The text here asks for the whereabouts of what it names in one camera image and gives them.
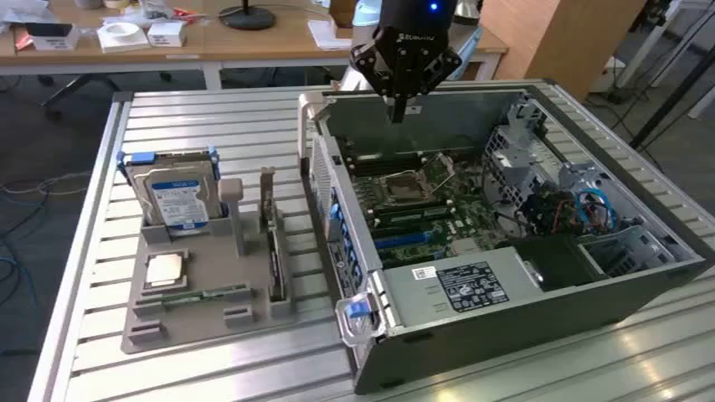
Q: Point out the wooden cabinet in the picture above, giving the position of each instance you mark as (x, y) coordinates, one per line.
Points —
(559, 42)

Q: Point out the clear case latch blue tab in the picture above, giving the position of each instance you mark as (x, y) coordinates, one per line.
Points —
(358, 310)

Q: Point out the grey power supply unit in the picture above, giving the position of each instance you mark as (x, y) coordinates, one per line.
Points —
(414, 301)

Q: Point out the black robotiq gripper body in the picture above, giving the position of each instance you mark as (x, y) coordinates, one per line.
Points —
(414, 25)

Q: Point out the CPU socket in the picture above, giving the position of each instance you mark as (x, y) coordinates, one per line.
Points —
(402, 188)

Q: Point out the white tape roll in tray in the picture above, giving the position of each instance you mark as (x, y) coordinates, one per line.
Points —
(120, 39)

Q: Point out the hard disk with blue caddy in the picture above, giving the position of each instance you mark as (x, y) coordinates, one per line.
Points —
(174, 197)

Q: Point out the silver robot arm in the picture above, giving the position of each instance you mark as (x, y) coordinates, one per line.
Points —
(368, 12)

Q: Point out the metal socket cover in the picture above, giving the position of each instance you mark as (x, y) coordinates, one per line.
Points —
(438, 171)

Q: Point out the metal disk bay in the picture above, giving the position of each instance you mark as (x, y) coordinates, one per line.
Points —
(631, 251)

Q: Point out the perforated metal drive cage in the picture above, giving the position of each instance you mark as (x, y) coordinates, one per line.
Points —
(514, 167)

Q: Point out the CPU with metal lid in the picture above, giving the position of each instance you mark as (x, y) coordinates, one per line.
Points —
(164, 270)

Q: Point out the dark grey open PC case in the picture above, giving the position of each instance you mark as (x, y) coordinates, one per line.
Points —
(559, 335)

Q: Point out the wooden desk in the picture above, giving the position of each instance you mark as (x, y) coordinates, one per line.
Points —
(251, 46)

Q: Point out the black round lamp base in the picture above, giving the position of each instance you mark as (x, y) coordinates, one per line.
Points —
(248, 19)

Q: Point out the nvidia graphics card with bracket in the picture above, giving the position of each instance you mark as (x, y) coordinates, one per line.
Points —
(274, 234)

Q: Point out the white box with dark lid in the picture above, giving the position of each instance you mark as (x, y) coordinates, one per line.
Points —
(52, 42)

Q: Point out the green motherboard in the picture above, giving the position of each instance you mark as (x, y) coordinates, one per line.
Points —
(463, 218)

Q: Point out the grey printed parts rack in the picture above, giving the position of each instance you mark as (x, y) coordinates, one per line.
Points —
(212, 293)

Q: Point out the green RAM stick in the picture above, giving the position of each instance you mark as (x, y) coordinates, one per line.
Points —
(414, 217)
(190, 294)

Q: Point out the blue expansion slot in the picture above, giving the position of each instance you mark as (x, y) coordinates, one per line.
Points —
(402, 240)

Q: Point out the small white carton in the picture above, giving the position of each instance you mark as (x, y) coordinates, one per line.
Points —
(167, 35)

